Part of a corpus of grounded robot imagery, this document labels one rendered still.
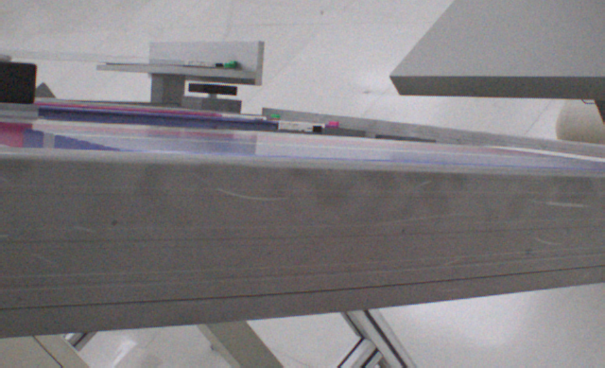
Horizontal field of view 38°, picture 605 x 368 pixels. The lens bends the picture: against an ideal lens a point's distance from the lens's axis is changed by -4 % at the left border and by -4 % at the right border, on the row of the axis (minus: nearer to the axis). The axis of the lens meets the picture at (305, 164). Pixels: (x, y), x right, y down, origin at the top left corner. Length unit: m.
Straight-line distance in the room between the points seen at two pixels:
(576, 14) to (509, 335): 0.69
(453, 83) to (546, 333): 0.59
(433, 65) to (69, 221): 1.06
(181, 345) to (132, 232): 1.92
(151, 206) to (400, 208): 0.12
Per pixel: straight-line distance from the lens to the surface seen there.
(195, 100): 1.13
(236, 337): 1.53
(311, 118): 1.08
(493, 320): 1.77
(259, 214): 0.34
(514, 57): 1.25
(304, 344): 1.98
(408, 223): 0.39
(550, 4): 1.34
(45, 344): 1.94
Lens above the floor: 1.20
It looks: 28 degrees down
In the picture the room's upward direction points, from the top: 34 degrees counter-clockwise
